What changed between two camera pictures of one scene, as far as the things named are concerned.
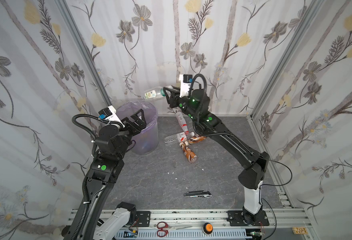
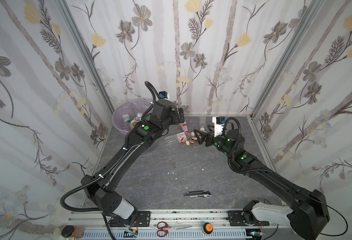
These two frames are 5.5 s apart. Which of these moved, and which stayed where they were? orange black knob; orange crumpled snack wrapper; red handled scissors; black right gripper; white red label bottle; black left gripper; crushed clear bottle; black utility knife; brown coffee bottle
Moved: black left gripper; black right gripper; crushed clear bottle; brown coffee bottle
Stayed: black utility knife; white red label bottle; orange black knob; red handled scissors; orange crumpled snack wrapper
